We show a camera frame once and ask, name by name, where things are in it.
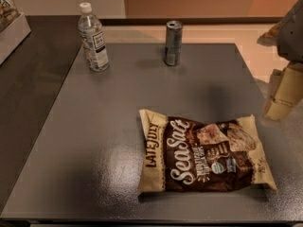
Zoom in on silver drink can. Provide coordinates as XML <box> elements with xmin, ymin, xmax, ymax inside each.
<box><xmin>164</xmin><ymin>20</ymin><xmax>183</xmax><ymax>66</ymax></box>

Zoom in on clear plastic water bottle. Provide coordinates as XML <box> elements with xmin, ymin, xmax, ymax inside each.
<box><xmin>78</xmin><ymin>2</ymin><xmax>109</xmax><ymax>72</ymax></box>

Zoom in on white snack box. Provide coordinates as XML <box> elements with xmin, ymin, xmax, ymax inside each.
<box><xmin>0</xmin><ymin>0</ymin><xmax>31</xmax><ymax>64</ymax></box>

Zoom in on brown Sea Salt chip bag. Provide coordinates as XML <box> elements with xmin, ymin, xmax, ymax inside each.
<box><xmin>138</xmin><ymin>109</ymin><xmax>276</xmax><ymax>192</ymax></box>

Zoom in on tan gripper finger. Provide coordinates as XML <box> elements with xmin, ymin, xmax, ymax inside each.
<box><xmin>257</xmin><ymin>22</ymin><xmax>281</xmax><ymax>46</ymax></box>
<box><xmin>262</xmin><ymin>61</ymin><xmax>303</xmax><ymax>121</ymax></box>

